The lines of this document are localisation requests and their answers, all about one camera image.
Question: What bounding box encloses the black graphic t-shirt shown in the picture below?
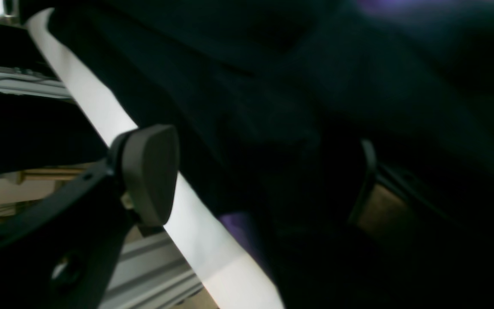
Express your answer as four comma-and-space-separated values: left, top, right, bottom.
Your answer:
19, 0, 494, 309

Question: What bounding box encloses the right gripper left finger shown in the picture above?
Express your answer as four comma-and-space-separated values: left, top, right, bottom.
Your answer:
0, 124, 180, 309

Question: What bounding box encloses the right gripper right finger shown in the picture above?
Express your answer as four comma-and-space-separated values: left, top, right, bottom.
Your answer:
348, 139, 494, 309

